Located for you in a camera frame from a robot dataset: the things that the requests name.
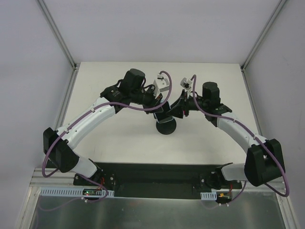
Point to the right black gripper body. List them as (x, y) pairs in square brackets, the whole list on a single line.
[(182, 102)]

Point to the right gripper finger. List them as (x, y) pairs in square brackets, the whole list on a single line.
[(177, 112), (179, 102)]

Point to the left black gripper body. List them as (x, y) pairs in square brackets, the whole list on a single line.
[(155, 102)]

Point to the black phone stand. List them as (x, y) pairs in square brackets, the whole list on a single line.
[(166, 128)]

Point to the blue case black phone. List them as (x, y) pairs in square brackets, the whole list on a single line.
[(164, 119)]

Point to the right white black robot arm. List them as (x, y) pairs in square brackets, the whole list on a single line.
[(264, 158)]

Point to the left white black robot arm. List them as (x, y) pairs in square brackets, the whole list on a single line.
[(129, 92)]

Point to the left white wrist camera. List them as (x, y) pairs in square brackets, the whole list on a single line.
[(160, 85)]

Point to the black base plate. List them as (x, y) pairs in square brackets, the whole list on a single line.
[(134, 180)]

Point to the right white cable duct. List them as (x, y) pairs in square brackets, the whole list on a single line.
[(210, 196)]

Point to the white cable duct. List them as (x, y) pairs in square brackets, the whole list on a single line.
[(75, 192), (210, 196)]

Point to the left aluminium frame post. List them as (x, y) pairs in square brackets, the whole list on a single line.
[(56, 33)]

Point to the aluminium frame post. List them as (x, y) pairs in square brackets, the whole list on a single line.
[(56, 33), (264, 32)]

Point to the left white cable duct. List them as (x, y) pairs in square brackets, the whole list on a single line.
[(75, 192)]

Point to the aluminium rail left side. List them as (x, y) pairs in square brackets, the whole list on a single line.
[(57, 179)]

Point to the aluminium rail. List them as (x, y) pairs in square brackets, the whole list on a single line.
[(57, 179), (278, 184)]

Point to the aluminium rail right side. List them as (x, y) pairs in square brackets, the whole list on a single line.
[(278, 184)]

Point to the right aluminium frame post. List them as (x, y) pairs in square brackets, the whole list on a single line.
[(264, 32)]

